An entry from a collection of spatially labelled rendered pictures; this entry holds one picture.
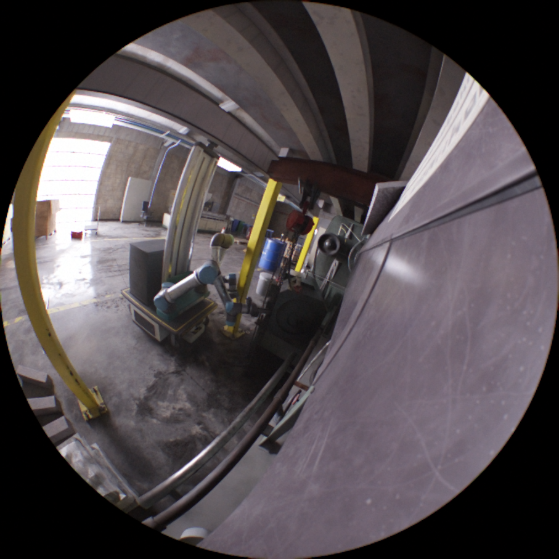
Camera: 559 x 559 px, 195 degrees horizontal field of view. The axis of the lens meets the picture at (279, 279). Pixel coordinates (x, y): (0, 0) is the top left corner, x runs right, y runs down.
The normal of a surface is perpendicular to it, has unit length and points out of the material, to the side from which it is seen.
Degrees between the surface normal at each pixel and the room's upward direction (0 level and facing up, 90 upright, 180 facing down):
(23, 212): 90
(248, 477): 0
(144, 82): 90
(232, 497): 0
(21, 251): 90
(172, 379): 0
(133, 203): 90
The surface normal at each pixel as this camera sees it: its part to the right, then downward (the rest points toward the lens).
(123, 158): 0.85, 0.40
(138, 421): 0.31, -0.91
